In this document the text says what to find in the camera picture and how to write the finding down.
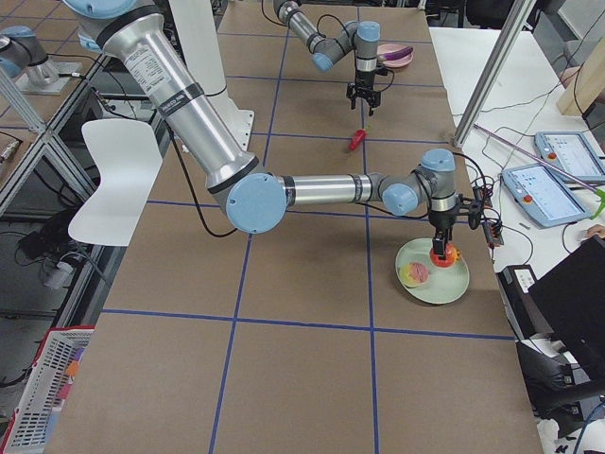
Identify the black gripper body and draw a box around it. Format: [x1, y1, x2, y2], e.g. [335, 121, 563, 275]
[428, 207, 457, 235]
[346, 70, 381, 104]

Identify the red-orange pomegranate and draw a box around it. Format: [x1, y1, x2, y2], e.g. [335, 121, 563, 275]
[429, 243, 462, 268]

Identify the red chili pepper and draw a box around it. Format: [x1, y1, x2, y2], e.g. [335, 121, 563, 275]
[348, 128, 368, 151]

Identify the yellow-pink peach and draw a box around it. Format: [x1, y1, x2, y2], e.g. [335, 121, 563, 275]
[399, 262, 429, 288]

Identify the purple eggplant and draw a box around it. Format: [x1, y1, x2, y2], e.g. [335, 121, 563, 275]
[378, 44, 413, 61]

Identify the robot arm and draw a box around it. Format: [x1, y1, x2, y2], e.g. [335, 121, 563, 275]
[273, 1, 387, 116]
[69, 1, 461, 258]

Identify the light green plate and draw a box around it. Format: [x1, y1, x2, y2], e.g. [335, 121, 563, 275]
[395, 238, 470, 305]

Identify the pink plate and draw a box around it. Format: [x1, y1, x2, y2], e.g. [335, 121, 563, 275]
[377, 43, 414, 69]

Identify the grey orange USB hub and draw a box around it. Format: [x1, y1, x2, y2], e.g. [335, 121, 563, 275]
[473, 184, 493, 208]

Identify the near teach pendant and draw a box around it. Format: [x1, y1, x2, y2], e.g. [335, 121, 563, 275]
[502, 164, 589, 228]

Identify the teach pendant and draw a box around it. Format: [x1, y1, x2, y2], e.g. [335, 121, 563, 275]
[534, 131, 604, 183]
[502, 164, 589, 228]

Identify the black monitor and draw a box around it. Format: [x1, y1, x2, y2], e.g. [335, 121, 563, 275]
[529, 236, 604, 379]

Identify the far teach pendant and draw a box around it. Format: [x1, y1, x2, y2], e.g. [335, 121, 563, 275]
[534, 131, 604, 183]

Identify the metal reacher stick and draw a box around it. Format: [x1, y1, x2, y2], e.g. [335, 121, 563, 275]
[473, 123, 604, 201]

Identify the white chair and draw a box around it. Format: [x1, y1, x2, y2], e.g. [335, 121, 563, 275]
[68, 118, 163, 247]

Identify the white plastic basket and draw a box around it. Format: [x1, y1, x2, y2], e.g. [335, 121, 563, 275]
[1, 325, 94, 453]

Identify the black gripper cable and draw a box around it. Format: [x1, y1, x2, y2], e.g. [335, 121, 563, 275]
[169, 136, 502, 237]
[314, 12, 396, 96]

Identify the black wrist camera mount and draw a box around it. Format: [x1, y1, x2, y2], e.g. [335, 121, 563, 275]
[455, 194, 484, 230]

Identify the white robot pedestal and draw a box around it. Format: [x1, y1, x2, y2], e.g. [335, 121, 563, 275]
[169, 0, 254, 150]

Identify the aluminium frame post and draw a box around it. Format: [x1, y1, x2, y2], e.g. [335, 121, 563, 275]
[452, 0, 536, 148]

